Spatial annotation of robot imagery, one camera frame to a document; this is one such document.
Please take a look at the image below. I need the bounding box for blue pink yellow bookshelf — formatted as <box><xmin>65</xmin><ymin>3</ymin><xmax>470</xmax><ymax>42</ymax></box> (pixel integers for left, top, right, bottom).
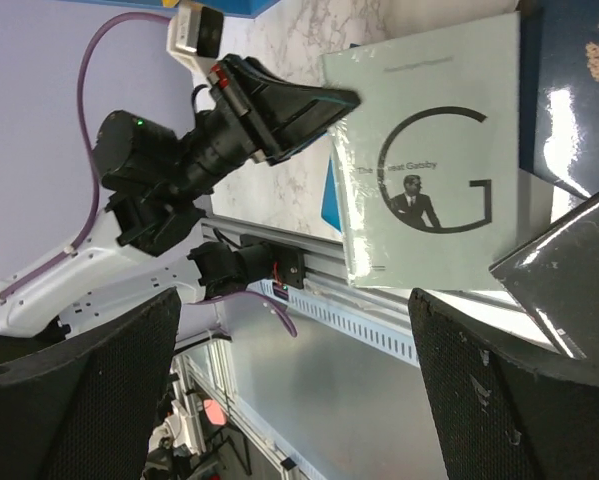
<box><xmin>75</xmin><ymin>0</ymin><xmax>278</xmax><ymax>19</ymax></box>

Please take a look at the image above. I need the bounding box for bright blue book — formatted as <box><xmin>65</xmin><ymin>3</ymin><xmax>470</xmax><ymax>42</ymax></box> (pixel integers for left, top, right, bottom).
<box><xmin>321</xmin><ymin>159</ymin><xmax>341</xmax><ymax>232</ymax></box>

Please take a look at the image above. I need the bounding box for aluminium rail frame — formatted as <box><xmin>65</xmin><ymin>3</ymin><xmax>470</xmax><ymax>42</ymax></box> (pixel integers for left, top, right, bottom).
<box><xmin>201</xmin><ymin>217</ymin><xmax>554</xmax><ymax>351</ymax></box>

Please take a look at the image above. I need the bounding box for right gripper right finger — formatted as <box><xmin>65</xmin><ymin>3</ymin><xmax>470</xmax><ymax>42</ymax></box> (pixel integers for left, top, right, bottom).
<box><xmin>408</xmin><ymin>289</ymin><xmax>599</xmax><ymax>479</ymax></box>

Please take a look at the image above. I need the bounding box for black Moon and Sixpence book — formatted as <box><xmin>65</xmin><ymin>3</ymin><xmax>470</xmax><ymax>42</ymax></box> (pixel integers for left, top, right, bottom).
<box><xmin>489</xmin><ymin>192</ymin><xmax>599</xmax><ymax>365</ymax></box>

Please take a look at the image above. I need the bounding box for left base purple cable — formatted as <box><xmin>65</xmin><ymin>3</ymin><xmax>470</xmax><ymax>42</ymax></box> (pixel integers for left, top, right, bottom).
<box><xmin>198</xmin><ymin>289</ymin><xmax>299</xmax><ymax>339</ymax></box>

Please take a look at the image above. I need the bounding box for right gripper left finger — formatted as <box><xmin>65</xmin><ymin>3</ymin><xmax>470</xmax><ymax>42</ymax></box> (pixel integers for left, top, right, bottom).
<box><xmin>0</xmin><ymin>289</ymin><xmax>181</xmax><ymax>479</ymax></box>

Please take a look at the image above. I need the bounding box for navy blue book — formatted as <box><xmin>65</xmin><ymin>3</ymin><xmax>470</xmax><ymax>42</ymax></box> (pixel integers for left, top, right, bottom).
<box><xmin>519</xmin><ymin>0</ymin><xmax>599</xmax><ymax>199</ymax></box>

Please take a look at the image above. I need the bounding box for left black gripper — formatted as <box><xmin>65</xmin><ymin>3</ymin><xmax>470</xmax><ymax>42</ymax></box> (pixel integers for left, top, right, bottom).
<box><xmin>178</xmin><ymin>54</ymin><xmax>360</xmax><ymax>190</ymax></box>

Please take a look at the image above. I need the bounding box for blue slotted cable duct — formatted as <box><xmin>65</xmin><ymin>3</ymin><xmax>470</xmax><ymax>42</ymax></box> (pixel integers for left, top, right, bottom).
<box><xmin>252</xmin><ymin>280</ymin><xmax>420</xmax><ymax>368</ymax></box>

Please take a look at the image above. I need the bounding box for pale grey Gatsby book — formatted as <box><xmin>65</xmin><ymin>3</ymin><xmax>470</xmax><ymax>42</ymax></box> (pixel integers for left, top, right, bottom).
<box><xmin>322</xmin><ymin>11</ymin><xmax>552</xmax><ymax>291</ymax></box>

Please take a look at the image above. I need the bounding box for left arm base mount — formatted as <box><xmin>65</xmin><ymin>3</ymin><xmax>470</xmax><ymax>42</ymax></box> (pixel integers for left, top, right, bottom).
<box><xmin>240</xmin><ymin>234</ymin><xmax>306</xmax><ymax>302</ymax></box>

